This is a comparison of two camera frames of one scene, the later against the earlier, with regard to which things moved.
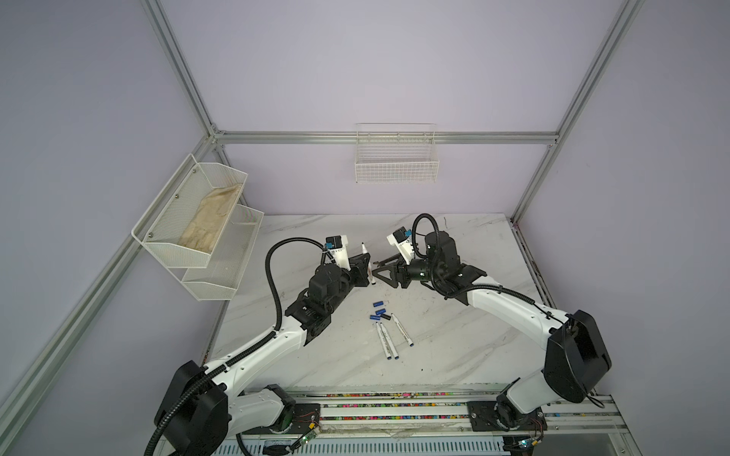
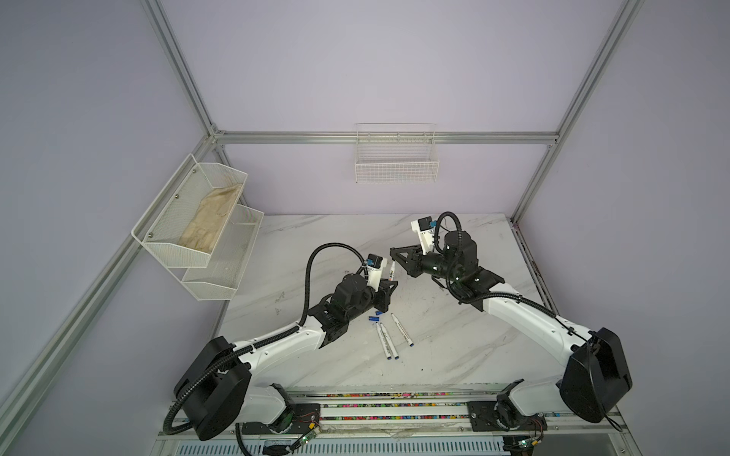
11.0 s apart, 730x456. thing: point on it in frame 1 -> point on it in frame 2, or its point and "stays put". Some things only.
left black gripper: [359, 273] -> [384, 294]
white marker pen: [402, 330] stays put
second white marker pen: [382, 340] stays put
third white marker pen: [389, 342] stays put
